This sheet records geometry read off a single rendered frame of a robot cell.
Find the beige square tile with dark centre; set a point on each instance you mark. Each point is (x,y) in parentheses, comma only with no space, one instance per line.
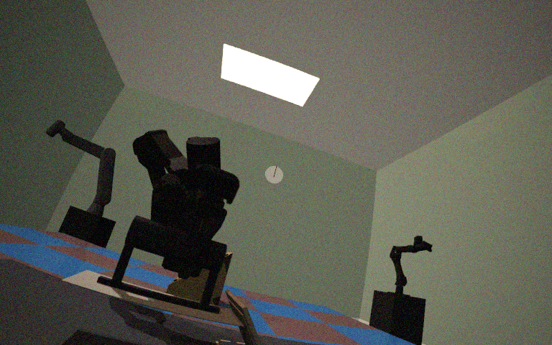
(248,332)

